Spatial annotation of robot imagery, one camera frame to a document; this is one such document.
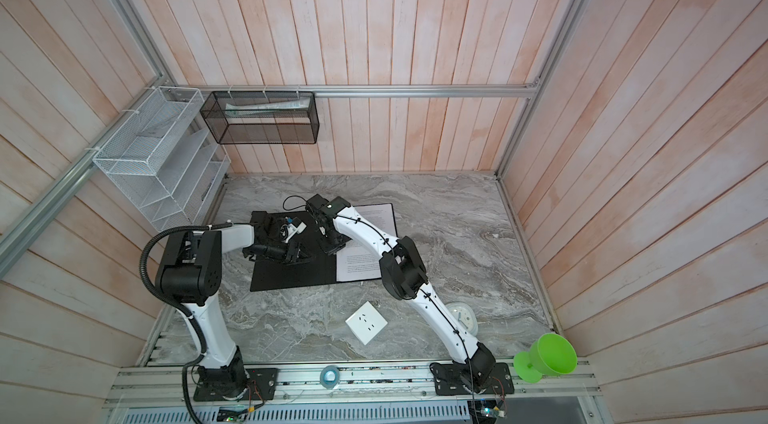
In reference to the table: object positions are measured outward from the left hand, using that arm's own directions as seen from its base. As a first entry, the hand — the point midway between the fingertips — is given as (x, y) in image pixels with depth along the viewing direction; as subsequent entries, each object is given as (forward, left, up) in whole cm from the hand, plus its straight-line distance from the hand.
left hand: (310, 262), depth 94 cm
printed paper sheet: (+1, -14, -1) cm, 14 cm away
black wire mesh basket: (+45, +20, +23) cm, 55 cm away
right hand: (+6, -7, -2) cm, 9 cm away
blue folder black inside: (-3, -4, 0) cm, 5 cm away
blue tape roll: (-32, -9, -2) cm, 33 cm away
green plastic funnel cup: (-29, -60, +13) cm, 68 cm away
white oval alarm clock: (-17, -47, +1) cm, 50 cm away
